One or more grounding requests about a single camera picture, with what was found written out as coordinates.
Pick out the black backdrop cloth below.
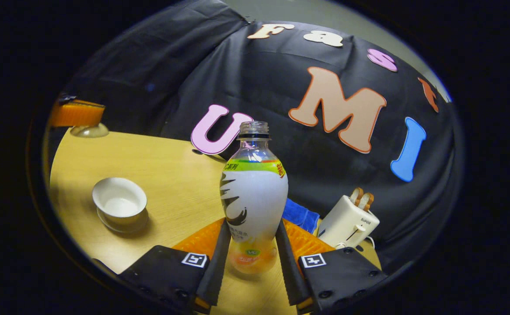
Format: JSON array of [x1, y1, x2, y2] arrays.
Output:
[[58, 0, 463, 274]]

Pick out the folded blue towel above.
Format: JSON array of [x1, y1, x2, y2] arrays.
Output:
[[281, 198, 321, 235]]

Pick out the cream teacup lid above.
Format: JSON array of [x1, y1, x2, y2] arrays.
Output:
[[70, 123, 110, 139]]

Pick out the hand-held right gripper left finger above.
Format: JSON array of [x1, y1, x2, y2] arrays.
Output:
[[117, 217, 232, 315]]

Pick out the white toaster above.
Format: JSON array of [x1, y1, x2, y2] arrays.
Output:
[[317, 195, 380, 250]]

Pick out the cream ceramic teacup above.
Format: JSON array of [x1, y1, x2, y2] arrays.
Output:
[[92, 177, 148, 226]]

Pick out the clear plastic water bottle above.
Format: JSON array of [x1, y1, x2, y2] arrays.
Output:
[[219, 121, 289, 275]]

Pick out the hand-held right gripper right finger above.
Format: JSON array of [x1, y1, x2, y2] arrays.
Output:
[[275, 218, 389, 315]]

